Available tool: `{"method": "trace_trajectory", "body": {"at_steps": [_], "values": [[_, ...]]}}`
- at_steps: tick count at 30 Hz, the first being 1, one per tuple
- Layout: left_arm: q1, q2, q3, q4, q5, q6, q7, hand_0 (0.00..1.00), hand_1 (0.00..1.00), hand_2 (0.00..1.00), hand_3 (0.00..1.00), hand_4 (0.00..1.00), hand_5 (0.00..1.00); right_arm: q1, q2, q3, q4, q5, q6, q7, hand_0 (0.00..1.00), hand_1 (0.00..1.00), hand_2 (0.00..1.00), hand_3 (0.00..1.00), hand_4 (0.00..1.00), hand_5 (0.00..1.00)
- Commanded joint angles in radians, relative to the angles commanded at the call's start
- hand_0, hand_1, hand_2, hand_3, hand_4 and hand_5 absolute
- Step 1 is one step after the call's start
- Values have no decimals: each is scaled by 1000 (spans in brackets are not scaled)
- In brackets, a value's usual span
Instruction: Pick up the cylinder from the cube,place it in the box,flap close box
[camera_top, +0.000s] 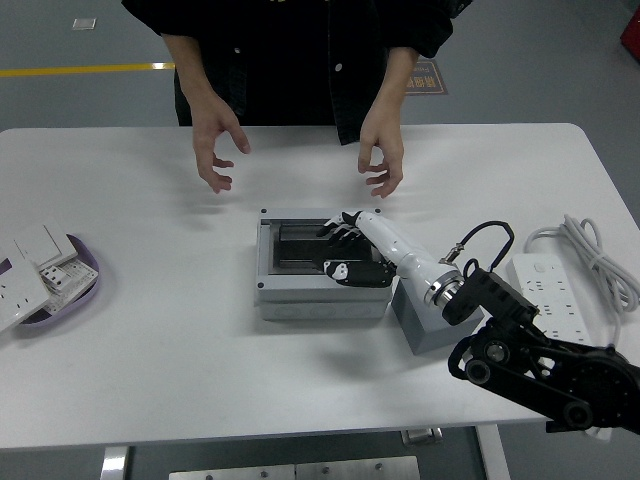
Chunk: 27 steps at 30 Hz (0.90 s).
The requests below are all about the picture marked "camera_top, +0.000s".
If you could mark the person's left forearm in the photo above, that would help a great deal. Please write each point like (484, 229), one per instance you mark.
(397, 75)

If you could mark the small metal floor plate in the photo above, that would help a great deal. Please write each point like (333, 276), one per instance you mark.
(84, 24)

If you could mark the yellow floor tape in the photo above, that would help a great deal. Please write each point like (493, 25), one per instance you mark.
(75, 69)

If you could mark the person's right hand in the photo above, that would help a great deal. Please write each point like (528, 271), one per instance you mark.
(210, 130)

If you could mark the white wall switch panel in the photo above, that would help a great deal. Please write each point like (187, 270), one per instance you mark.
(42, 245)

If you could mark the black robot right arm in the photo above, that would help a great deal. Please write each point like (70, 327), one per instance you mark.
(550, 365)

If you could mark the dark grey cube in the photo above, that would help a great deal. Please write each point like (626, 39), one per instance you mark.
(425, 330)

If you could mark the person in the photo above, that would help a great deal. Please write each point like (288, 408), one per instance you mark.
(290, 60)

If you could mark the person's left hand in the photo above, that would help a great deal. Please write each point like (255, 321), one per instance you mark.
(387, 135)

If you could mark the grey electrical box with lid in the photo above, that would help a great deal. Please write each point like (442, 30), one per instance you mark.
(300, 295)

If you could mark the brown floor sign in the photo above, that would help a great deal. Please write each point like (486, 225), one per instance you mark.
(434, 80)

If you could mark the white power strip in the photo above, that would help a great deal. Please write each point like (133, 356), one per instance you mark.
(555, 295)

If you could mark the white table leg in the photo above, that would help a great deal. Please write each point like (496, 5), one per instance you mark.
(494, 452)
(114, 464)

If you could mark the white socket module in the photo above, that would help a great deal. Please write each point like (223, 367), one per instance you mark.
(54, 278)

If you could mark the person's right forearm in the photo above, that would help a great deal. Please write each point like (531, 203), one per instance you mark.
(192, 70)

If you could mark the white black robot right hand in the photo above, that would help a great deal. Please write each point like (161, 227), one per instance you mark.
(400, 250)

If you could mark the grey metal base plate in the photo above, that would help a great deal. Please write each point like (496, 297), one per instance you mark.
(300, 470)

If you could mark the white wall socket panel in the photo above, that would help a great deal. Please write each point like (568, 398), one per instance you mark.
(17, 295)

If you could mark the white printed panel piece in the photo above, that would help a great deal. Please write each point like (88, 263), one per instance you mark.
(80, 280)

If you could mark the red object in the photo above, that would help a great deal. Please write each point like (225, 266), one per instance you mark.
(631, 32)

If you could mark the purple tray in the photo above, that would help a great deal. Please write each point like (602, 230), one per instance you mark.
(86, 270)

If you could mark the metal table bracket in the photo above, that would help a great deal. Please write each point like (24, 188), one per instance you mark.
(422, 436)

